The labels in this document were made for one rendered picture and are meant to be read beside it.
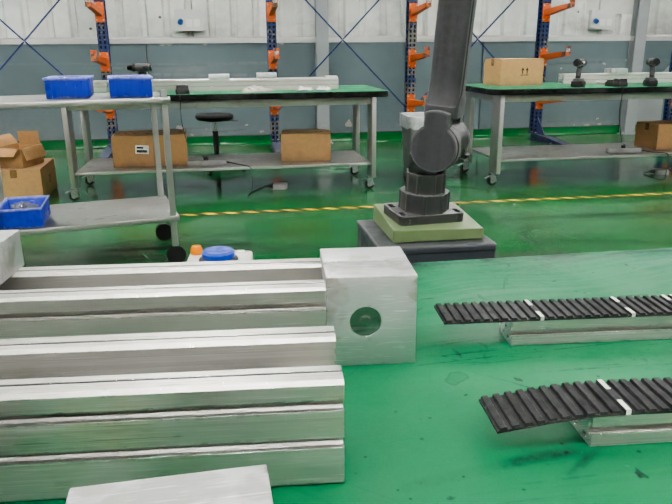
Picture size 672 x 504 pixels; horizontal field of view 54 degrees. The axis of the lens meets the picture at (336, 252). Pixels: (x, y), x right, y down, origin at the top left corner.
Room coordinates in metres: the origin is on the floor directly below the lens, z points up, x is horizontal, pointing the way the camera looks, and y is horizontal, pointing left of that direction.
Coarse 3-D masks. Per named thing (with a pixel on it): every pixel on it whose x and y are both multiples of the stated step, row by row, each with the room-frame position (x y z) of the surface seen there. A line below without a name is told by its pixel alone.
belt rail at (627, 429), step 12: (576, 420) 0.49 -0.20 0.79; (588, 420) 0.47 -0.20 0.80; (600, 420) 0.46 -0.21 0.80; (612, 420) 0.46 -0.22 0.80; (624, 420) 0.46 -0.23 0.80; (636, 420) 0.46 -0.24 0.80; (648, 420) 0.47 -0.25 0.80; (660, 420) 0.47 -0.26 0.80; (588, 432) 0.47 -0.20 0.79; (600, 432) 0.46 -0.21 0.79; (612, 432) 0.46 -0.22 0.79; (624, 432) 0.46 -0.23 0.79; (636, 432) 0.46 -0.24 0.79; (648, 432) 0.47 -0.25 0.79; (660, 432) 0.47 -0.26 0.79; (588, 444) 0.46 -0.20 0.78; (600, 444) 0.46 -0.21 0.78; (612, 444) 0.46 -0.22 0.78; (624, 444) 0.46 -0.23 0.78
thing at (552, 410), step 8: (528, 392) 0.50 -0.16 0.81; (536, 392) 0.49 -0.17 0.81; (544, 392) 0.49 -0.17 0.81; (536, 400) 0.48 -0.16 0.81; (544, 400) 0.49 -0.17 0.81; (552, 400) 0.48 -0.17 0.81; (544, 408) 0.47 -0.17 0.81; (552, 408) 0.47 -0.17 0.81; (560, 408) 0.47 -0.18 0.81; (544, 416) 0.46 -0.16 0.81; (552, 416) 0.46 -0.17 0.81; (560, 416) 0.46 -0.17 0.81; (568, 416) 0.46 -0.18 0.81
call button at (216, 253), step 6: (216, 246) 0.79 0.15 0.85; (222, 246) 0.79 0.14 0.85; (204, 252) 0.77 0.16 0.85; (210, 252) 0.76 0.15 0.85; (216, 252) 0.76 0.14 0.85; (222, 252) 0.76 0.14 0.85; (228, 252) 0.77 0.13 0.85; (234, 252) 0.78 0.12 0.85; (204, 258) 0.76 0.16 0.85; (210, 258) 0.76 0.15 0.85; (216, 258) 0.76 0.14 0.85; (222, 258) 0.76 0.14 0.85; (228, 258) 0.76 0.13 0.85
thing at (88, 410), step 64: (0, 384) 0.41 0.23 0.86; (64, 384) 0.41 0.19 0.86; (128, 384) 0.41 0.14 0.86; (192, 384) 0.41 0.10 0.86; (256, 384) 0.41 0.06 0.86; (320, 384) 0.42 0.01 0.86; (0, 448) 0.40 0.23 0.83; (64, 448) 0.40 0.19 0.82; (128, 448) 0.40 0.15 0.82; (192, 448) 0.42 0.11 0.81; (256, 448) 0.42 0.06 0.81; (320, 448) 0.41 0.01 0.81
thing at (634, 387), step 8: (624, 384) 0.50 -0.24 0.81; (632, 384) 0.50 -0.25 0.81; (640, 384) 0.50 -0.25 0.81; (632, 392) 0.49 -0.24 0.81; (640, 392) 0.49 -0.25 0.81; (648, 392) 0.49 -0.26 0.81; (640, 400) 0.47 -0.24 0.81; (648, 400) 0.48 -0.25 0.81; (656, 400) 0.47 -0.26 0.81; (648, 408) 0.46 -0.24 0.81; (656, 408) 0.47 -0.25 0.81; (664, 408) 0.46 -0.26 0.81
